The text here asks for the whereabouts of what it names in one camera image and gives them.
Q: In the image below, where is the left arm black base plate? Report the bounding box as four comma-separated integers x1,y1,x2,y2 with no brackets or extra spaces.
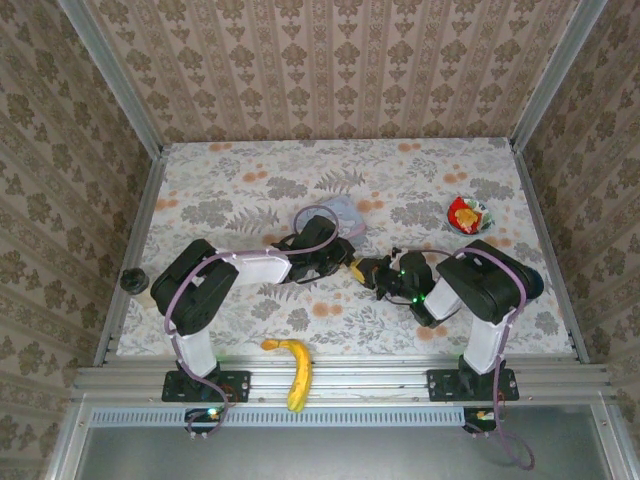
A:
161,369,252,404

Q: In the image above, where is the dark blue cup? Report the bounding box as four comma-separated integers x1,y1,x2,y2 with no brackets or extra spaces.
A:
522,268,545,302

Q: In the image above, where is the black round knob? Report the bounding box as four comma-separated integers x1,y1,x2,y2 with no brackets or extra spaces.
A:
120,267,157,307

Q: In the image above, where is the yellow banana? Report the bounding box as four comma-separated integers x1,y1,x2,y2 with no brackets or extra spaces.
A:
260,338,314,414

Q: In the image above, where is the bowl with red snack packet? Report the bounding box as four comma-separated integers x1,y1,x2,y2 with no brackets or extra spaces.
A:
445,195,497,237

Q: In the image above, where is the grey slotted cable duct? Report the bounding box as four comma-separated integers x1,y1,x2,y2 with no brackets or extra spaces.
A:
89,405,465,429

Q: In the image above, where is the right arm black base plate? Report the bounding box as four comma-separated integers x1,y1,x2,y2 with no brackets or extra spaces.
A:
426,368,520,403

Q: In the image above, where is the floral tablecloth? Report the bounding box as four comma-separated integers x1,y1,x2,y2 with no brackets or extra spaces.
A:
117,137,574,359

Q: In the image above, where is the aluminium mounting rail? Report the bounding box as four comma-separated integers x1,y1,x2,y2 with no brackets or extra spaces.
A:
72,355,616,404

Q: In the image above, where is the aluminium side rail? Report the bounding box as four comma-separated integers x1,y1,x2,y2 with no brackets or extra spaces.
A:
94,149,169,366
509,144,591,364

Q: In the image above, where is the aluminium frame post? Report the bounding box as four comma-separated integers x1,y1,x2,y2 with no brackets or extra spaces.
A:
57,0,166,159
508,0,609,152

